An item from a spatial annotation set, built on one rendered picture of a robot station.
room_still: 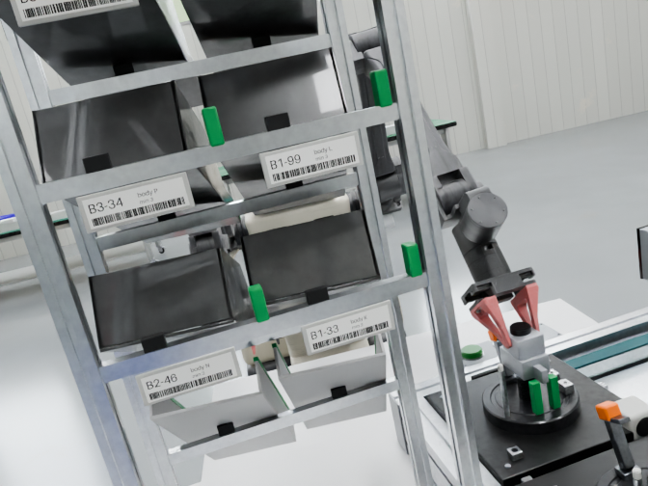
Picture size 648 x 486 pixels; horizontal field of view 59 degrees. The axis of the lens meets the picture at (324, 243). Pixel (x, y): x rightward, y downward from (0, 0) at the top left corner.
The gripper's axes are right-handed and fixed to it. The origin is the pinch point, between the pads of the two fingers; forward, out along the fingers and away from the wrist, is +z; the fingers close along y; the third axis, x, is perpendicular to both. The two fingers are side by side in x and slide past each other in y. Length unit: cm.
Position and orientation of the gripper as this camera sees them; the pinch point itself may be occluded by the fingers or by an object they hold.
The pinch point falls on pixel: (521, 337)
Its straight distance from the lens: 91.0
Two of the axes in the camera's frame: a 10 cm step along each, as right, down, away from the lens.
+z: 3.0, 8.7, -3.9
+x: -0.6, 4.3, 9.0
